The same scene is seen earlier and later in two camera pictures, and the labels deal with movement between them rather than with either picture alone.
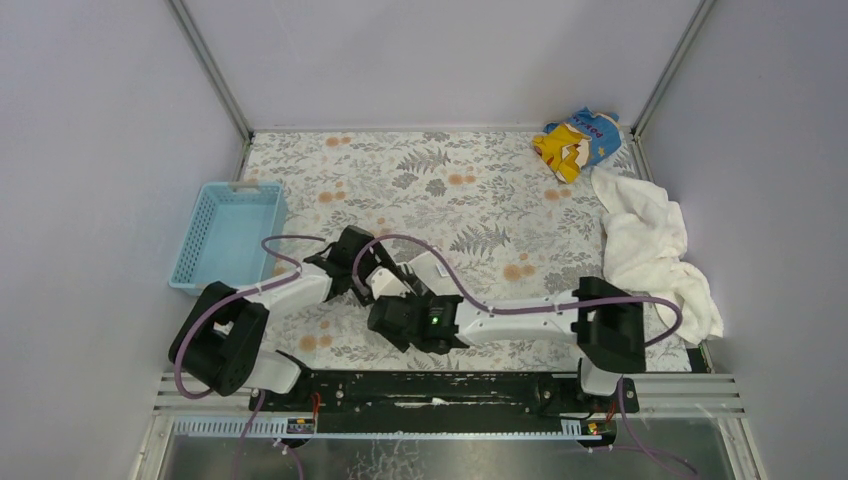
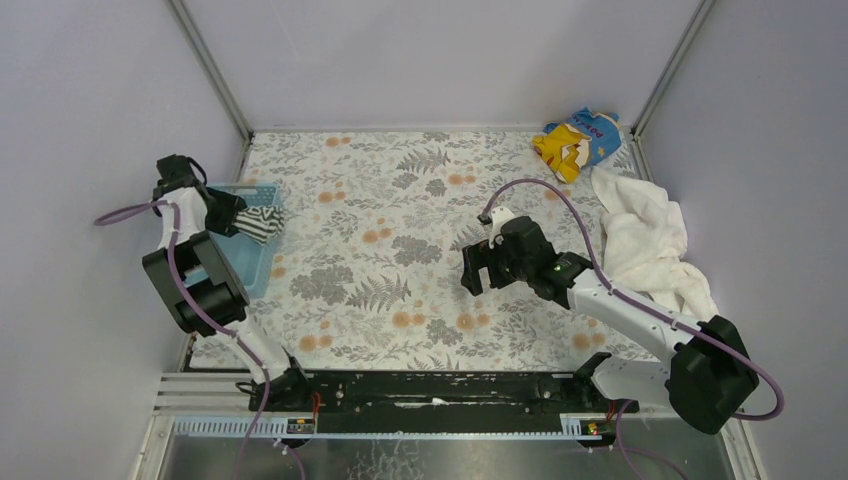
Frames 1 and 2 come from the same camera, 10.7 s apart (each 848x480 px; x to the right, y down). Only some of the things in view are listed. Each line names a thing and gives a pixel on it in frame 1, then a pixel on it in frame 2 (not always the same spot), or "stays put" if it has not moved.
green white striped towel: (433, 274) → (259, 224)
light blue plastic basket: (223, 234) stays put
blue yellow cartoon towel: (584, 140) stays put
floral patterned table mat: (510, 232) stays put
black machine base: (442, 395) stays put
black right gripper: (389, 321) → (482, 266)
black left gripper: (361, 248) → (225, 209)
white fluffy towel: (644, 242) stays put
